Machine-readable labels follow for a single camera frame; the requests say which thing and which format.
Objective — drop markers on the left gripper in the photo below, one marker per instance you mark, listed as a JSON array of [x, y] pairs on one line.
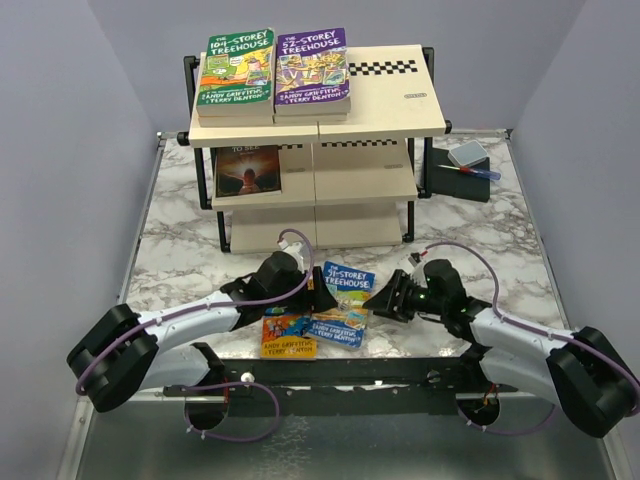
[[317, 300]]

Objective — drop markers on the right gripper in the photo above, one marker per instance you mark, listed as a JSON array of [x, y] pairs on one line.
[[387, 300]]

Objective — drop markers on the blue 91-Storey Treehouse book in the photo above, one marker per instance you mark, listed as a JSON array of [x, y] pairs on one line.
[[345, 324]]

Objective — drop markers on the dark Three Days To See book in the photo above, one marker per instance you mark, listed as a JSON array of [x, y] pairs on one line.
[[247, 170]]

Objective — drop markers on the purple 117-Storey Treehouse book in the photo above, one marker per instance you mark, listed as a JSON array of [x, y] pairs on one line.
[[308, 119]]

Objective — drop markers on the lilac Treehouse book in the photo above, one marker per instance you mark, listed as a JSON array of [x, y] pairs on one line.
[[312, 73]]

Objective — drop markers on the green 104-Storey Treehouse book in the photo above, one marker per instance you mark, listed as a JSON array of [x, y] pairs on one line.
[[258, 42]]

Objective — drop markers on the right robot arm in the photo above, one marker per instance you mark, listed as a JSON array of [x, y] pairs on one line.
[[578, 371]]

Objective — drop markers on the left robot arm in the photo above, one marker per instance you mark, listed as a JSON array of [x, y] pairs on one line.
[[126, 351]]

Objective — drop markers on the yellow 130-Storey Treehouse book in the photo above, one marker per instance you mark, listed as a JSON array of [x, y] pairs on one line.
[[284, 336]]

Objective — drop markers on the beige three-tier shelf rack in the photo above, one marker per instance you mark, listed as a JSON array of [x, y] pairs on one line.
[[348, 184]]

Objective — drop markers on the black box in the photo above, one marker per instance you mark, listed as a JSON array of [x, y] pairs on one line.
[[441, 179]]

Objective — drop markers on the red blue screwdriver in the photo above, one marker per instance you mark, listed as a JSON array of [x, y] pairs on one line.
[[479, 173]]

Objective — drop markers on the grey small case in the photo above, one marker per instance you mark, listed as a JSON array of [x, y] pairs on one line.
[[468, 154]]

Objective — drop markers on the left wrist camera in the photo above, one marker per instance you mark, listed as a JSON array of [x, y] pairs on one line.
[[297, 250]]

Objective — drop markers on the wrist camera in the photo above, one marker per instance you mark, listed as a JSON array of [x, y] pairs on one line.
[[410, 263], [297, 250]]

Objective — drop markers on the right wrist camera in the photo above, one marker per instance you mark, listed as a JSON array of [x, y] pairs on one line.
[[410, 263]]

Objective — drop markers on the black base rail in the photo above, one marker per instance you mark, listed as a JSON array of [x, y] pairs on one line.
[[357, 386]]

